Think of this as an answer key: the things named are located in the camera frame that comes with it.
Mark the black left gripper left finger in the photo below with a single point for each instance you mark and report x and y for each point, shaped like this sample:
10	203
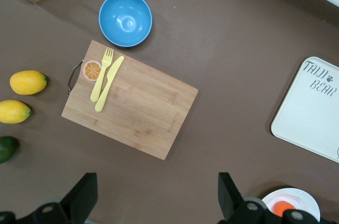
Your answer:
76	200

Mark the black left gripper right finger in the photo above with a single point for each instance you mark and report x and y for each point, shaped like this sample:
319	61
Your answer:
233	205

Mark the orange fruit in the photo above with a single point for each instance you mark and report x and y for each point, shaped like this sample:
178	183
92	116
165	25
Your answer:
282	206

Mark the white round plate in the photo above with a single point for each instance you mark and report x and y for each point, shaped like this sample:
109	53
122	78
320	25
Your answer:
304	202

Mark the green avocado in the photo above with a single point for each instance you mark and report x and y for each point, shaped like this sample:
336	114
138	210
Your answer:
6	150

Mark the bamboo cutting board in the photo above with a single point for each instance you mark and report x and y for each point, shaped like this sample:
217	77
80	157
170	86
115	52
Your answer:
143	118

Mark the yellow lemon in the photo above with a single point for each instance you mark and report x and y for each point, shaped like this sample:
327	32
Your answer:
27	82
13	111

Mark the cream tray with bear print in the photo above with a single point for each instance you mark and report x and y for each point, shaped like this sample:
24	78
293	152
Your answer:
307	110

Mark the yellow plastic fork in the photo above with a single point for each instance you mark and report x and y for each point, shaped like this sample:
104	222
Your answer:
100	81

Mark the yellow plastic knife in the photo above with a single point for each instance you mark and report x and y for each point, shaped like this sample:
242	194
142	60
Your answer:
110	81

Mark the orange slice decoration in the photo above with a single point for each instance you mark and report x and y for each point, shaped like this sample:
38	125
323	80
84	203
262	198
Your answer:
90	71

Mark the blue bowl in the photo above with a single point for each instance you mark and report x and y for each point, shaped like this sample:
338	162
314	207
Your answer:
125	18

